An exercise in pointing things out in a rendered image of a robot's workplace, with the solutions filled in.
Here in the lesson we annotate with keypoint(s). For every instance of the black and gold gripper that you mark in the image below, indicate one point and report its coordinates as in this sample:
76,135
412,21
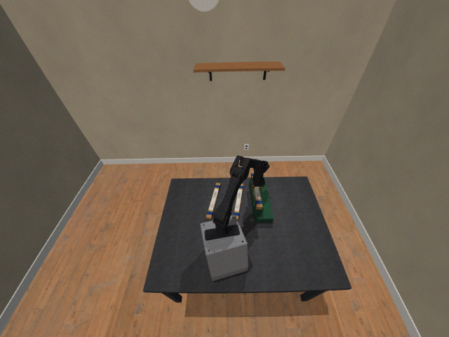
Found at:
257,182

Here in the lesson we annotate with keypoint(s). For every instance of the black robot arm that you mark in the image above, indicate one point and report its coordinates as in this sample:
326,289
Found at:
223,213

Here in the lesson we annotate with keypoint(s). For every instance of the brown welding electrode pack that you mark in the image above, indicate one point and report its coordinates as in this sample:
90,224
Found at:
258,201

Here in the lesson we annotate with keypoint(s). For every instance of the brown flat pack with blue bands and white label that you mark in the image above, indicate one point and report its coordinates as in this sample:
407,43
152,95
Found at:
213,201

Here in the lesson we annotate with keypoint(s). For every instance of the low green platform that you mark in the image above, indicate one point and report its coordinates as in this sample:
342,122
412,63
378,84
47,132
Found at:
265,214

